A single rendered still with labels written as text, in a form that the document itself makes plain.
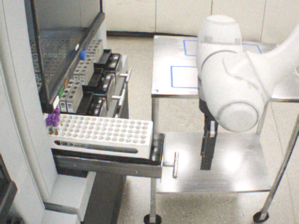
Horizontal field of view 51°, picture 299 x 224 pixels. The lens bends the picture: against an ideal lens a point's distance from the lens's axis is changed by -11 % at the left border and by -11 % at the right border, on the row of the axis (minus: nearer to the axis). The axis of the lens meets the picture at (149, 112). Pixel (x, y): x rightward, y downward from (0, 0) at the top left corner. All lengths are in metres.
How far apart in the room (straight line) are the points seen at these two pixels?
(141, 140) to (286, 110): 1.86
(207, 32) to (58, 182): 0.59
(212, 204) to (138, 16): 1.99
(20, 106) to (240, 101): 0.45
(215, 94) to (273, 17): 2.73
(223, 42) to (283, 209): 1.37
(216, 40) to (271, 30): 2.64
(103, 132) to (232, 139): 1.01
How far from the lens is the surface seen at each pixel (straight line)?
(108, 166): 0.97
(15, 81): 0.72
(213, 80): 0.64
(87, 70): 1.21
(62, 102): 1.08
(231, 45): 0.74
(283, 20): 3.35
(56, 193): 0.99
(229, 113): 0.60
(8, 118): 0.70
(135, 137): 0.95
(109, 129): 0.97
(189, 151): 1.74
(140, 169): 0.96
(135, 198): 1.89
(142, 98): 2.54
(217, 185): 1.61
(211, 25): 0.74
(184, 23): 3.26
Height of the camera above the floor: 1.49
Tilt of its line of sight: 38 degrees down
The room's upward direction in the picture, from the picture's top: straight up
